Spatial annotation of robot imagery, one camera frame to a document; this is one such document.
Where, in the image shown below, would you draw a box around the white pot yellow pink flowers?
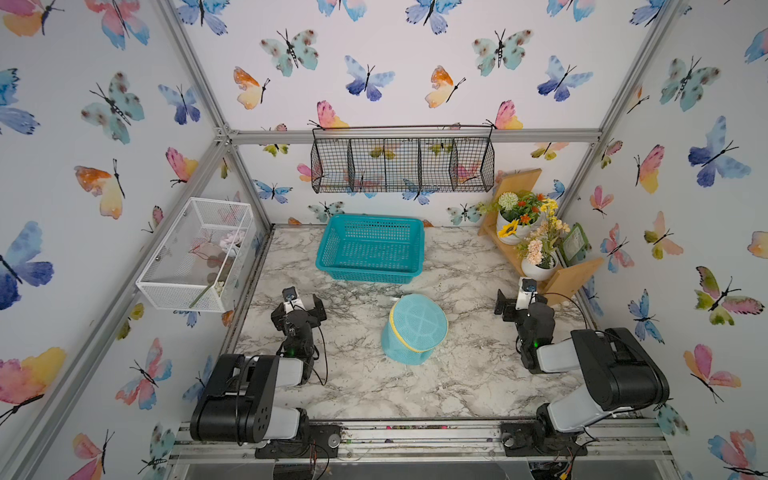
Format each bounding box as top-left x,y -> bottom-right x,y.
514,197 -> 571,281

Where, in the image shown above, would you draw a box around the teal mesh laundry bag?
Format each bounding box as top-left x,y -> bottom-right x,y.
381,294 -> 448,366

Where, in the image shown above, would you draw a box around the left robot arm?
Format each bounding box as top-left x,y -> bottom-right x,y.
189,287 -> 327,445

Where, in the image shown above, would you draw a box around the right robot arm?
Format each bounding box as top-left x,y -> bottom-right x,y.
494,287 -> 670,435

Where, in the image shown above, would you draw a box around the wooden zigzag shelf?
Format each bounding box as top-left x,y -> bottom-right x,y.
478,168 -> 605,298

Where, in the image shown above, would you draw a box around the green framed small board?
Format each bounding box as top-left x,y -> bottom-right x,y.
559,223 -> 591,267

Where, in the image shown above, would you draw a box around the teal plastic basket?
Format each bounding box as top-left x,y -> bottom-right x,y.
315,214 -> 425,284

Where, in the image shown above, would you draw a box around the white pot orange flowers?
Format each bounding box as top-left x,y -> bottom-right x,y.
488,190 -> 547,245

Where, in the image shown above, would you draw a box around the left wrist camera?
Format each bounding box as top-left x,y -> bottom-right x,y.
282,286 -> 305,314

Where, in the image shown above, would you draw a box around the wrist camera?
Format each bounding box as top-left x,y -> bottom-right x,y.
282,286 -> 305,314
516,277 -> 537,310

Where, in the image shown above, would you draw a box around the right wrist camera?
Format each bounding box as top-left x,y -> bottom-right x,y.
516,277 -> 537,310

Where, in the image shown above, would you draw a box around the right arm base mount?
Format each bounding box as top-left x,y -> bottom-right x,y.
500,420 -> 587,458

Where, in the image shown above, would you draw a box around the white mesh wall box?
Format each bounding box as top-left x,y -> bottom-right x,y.
136,197 -> 256,313

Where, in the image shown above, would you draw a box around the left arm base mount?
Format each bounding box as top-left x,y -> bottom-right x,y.
254,422 -> 342,460

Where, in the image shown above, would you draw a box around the aluminium front rail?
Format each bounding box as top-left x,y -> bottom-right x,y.
170,418 -> 673,465

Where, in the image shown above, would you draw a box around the black wire wall basket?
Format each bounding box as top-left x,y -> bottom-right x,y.
310,127 -> 496,195

